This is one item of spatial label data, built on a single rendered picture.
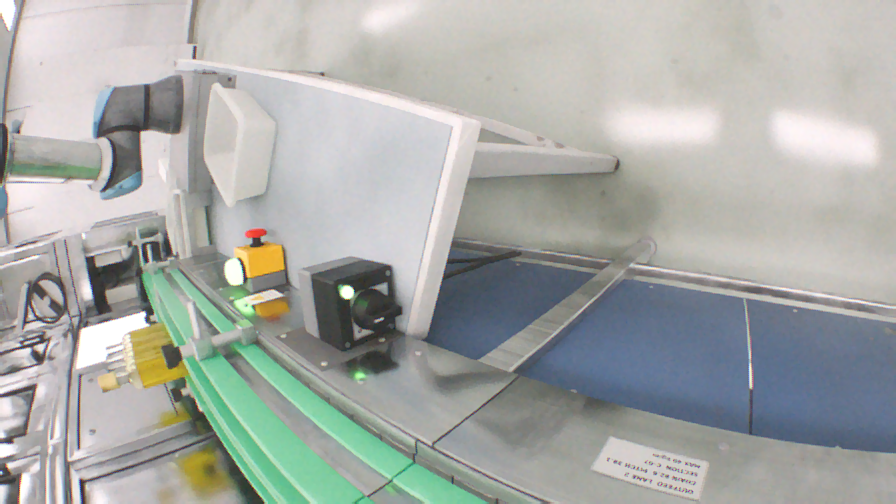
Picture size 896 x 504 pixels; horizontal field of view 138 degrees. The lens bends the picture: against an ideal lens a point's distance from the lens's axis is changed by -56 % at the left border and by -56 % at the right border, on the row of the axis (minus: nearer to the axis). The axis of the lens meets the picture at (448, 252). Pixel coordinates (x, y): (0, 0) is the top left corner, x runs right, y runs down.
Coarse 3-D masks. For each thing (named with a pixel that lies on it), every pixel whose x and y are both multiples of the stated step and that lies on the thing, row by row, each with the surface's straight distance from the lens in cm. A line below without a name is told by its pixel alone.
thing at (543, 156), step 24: (288, 72) 191; (312, 72) 197; (408, 96) 121; (480, 120) 102; (480, 144) 50; (504, 144) 57; (528, 144) 94; (552, 144) 91; (480, 168) 48; (504, 168) 52; (528, 168) 58; (552, 168) 66; (576, 168) 76; (600, 168) 91
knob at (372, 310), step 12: (372, 288) 41; (360, 300) 40; (372, 300) 39; (384, 300) 40; (360, 312) 39; (372, 312) 39; (384, 312) 39; (396, 312) 40; (360, 324) 40; (372, 324) 38; (384, 324) 41
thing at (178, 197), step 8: (176, 192) 118; (176, 200) 127; (184, 200) 112; (176, 208) 127; (184, 208) 111; (176, 216) 127; (184, 216) 111; (176, 224) 127; (184, 224) 111; (176, 232) 128; (184, 232) 112; (184, 240) 128; (184, 248) 128; (184, 256) 128
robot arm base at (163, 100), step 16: (160, 80) 101; (176, 80) 98; (144, 96) 97; (160, 96) 97; (176, 96) 96; (144, 112) 97; (160, 112) 96; (176, 112) 96; (144, 128) 99; (160, 128) 99; (176, 128) 99
